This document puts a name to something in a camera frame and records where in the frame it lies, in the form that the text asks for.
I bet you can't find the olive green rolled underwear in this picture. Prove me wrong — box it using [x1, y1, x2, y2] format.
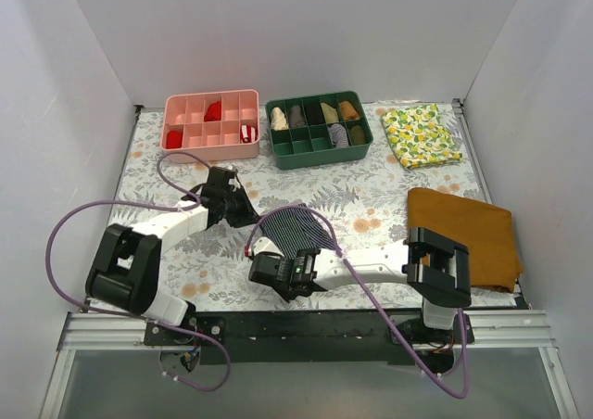
[349, 125, 366, 146]

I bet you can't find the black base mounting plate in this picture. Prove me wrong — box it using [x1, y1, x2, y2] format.
[143, 309, 461, 365]

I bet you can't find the red rolled sock bottom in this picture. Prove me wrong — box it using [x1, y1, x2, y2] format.
[165, 130, 183, 150]

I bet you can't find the floral patterned table mat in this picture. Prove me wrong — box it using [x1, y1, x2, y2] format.
[110, 101, 487, 311]

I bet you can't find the orange brown rolled underwear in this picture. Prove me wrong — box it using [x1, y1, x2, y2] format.
[339, 100, 360, 121]

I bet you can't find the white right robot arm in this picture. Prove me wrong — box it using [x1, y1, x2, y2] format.
[247, 227, 472, 343]

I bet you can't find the pink divided organizer box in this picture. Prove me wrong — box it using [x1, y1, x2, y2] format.
[160, 89, 261, 163]

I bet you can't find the cream rolled underwear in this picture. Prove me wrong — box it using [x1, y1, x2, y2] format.
[271, 107, 289, 131]

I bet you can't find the green divided organizer box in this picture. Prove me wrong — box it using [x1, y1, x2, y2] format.
[265, 90, 373, 170]

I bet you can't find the lemon print folded cloth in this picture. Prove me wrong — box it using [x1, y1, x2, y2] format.
[380, 104, 463, 170]

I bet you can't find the red white striped sock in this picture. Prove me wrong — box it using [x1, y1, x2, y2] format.
[240, 124, 259, 144]

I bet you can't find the black rolled underwear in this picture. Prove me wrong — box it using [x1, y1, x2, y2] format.
[304, 102, 325, 126]

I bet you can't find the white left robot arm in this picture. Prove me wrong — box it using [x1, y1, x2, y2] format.
[85, 167, 259, 345]

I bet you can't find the grey striped rolled underwear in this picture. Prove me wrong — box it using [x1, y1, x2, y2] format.
[328, 123, 349, 148]

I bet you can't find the red rolled sock top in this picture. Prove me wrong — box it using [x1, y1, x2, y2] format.
[204, 100, 222, 121]

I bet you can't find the navy striped underwear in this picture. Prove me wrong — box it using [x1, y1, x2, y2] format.
[260, 203, 335, 259]

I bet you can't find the red rolled sock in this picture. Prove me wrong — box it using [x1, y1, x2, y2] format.
[204, 100, 222, 121]
[165, 130, 183, 150]

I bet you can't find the aluminium frame rail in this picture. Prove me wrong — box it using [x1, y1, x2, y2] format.
[42, 309, 578, 418]

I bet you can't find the beige yellow rolled underwear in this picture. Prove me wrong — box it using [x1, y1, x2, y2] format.
[321, 102, 340, 124]

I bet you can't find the mustard brown folded cloth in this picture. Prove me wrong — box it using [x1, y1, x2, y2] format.
[407, 187, 523, 293]

